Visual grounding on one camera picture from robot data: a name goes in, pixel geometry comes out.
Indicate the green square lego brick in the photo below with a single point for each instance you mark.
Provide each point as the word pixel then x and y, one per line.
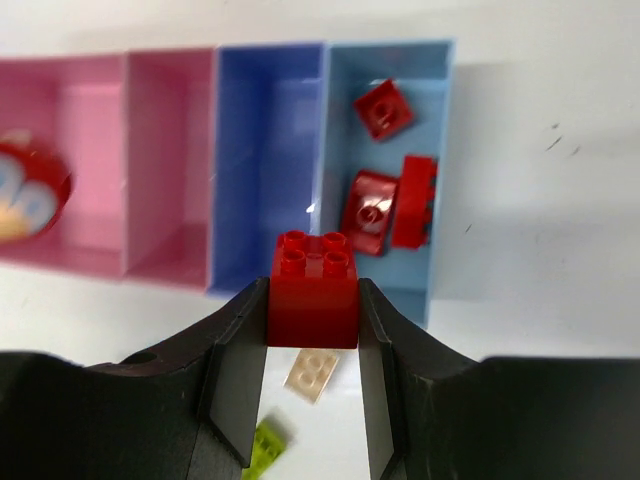
pixel 274 435

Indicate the narrow pink container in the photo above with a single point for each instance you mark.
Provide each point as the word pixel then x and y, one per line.
pixel 169 136

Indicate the red square lego brick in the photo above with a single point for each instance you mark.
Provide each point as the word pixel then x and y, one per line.
pixel 313 293

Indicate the red lego cluster with face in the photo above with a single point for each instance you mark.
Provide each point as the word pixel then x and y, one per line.
pixel 36 185

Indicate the red arch lego brick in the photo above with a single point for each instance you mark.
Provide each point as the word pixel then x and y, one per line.
pixel 367 213

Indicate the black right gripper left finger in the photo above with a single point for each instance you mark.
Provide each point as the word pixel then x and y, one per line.
pixel 185 408

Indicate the red curved lego piece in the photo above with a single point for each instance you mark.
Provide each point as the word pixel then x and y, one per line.
pixel 414 202

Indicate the large pink container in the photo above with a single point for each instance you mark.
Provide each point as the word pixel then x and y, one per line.
pixel 75 106

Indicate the dark blue container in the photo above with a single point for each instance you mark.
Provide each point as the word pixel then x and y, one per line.
pixel 267 128

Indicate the beige lego brick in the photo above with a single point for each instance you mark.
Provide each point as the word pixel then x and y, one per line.
pixel 311 372

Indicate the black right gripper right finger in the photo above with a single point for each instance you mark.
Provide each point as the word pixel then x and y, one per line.
pixel 433 413

